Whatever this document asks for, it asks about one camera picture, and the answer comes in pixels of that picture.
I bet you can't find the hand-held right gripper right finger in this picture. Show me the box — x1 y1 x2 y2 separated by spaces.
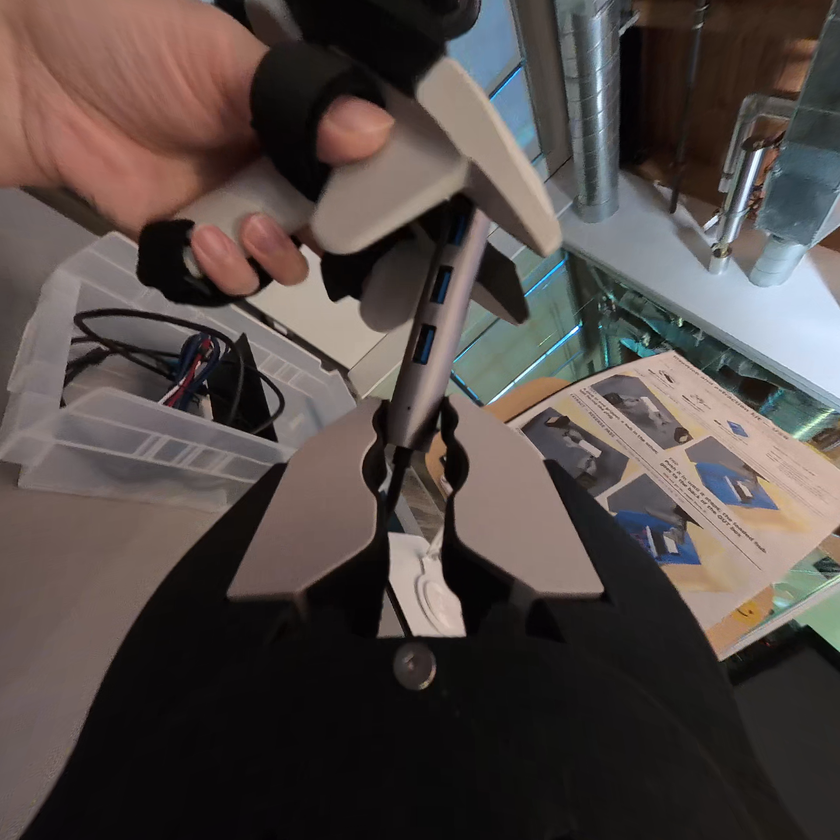
441 394 605 636

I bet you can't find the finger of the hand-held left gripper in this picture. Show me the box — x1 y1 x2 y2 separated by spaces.
415 56 563 259
471 245 532 327

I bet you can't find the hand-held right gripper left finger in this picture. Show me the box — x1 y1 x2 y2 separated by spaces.
226 395 389 637

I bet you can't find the grey slim usb hub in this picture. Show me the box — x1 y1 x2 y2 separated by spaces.
389 200 494 452

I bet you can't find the clear plastic bin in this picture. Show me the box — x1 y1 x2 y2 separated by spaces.
0 231 360 508

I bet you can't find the person's left hand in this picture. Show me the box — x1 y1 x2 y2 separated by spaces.
0 0 396 298

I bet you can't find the white metal document stand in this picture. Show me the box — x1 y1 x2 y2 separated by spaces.
386 459 468 637

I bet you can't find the printed instruction sheet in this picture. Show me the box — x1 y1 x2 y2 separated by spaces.
515 351 840 614

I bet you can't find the silver ventilation duct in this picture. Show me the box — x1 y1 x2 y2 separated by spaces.
566 0 622 223

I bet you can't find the tangle of assorted cables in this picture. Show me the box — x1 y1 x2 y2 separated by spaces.
62 308 287 437

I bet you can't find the silver insulated duct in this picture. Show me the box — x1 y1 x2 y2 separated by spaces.
748 0 840 287

